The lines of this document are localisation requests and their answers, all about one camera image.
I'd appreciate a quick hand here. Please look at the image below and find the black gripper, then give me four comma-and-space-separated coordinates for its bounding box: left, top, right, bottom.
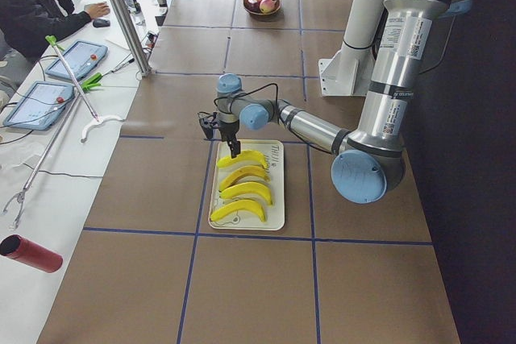
218, 114, 241, 158

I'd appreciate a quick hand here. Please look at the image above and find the yellow-green banana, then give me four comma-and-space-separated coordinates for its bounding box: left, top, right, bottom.
216, 150, 268, 169

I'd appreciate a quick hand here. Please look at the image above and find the yellow banana with stem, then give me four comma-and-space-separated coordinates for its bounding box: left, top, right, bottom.
218, 165, 270, 192

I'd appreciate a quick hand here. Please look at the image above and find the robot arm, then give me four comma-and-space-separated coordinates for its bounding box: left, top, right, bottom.
202, 0, 472, 204

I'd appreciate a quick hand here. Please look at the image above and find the brown wicker basket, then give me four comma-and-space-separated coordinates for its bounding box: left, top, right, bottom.
243, 0, 281, 16

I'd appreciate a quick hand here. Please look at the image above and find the white bear tray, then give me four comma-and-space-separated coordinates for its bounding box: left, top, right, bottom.
207, 139, 285, 231

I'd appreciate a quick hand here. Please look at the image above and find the pink red apple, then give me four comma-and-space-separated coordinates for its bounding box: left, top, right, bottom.
260, 0, 277, 15

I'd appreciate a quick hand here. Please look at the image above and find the long reacher grabber tool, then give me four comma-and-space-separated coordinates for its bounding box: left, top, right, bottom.
2, 35, 126, 230

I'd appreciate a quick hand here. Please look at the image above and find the upper teach pendant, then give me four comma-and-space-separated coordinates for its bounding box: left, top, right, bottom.
44, 40, 108, 81

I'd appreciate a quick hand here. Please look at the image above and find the teach pendant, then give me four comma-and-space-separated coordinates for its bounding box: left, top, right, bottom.
44, 40, 108, 81
2, 81, 75, 131

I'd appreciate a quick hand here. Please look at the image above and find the black computer mouse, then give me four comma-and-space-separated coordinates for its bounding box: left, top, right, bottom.
93, 18, 110, 28

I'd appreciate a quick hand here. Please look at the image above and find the lower teach pendant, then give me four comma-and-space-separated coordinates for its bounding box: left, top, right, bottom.
2, 81, 75, 131

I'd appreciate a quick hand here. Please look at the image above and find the person in black jacket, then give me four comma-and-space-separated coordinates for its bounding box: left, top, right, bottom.
0, 0, 112, 64

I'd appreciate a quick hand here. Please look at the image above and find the red bottle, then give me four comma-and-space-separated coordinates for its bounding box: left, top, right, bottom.
1, 234, 63, 273

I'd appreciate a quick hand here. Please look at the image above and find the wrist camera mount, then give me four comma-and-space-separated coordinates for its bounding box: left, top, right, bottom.
198, 111, 218, 140

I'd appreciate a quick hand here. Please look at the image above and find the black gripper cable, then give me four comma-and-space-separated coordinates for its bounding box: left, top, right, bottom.
215, 83, 281, 114

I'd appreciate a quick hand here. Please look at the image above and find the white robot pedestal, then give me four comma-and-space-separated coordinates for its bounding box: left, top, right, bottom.
318, 0, 385, 97

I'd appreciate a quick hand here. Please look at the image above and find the aluminium frame post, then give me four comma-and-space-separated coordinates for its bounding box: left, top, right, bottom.
110, 0, 152, 77

